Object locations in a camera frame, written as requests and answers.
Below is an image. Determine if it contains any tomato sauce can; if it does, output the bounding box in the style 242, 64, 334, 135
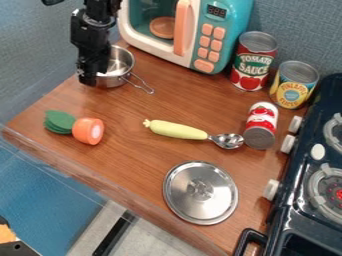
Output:
228, 30, 281, 92

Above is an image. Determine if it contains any yellow pineapple can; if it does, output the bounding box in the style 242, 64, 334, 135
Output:
267, 60, 321, 111

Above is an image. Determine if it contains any red and white can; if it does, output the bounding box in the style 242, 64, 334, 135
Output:
241, 101, 281, 151

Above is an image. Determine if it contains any silver pot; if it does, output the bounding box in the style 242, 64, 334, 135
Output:
94, 44, 157, 96

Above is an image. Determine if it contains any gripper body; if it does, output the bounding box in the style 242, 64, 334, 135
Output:
69, 8, 119, 69

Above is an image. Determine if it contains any silver lid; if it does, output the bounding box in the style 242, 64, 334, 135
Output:
161, 160, 241, 227

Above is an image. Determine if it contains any toy microwave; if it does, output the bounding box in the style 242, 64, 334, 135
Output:
116, 0, 256, 75

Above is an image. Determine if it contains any toy stove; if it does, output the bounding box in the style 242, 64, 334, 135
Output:
231, 73, 342, 256

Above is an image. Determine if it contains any orange toy carrot green top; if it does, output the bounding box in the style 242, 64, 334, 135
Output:
42, 109, 107, 146

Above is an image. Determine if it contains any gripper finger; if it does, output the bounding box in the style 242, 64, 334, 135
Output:
77, 65, 99, 88
96, 61, 113, 76

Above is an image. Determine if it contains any yellow handled silver spoon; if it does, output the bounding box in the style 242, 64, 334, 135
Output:
141, 118, 246, 150

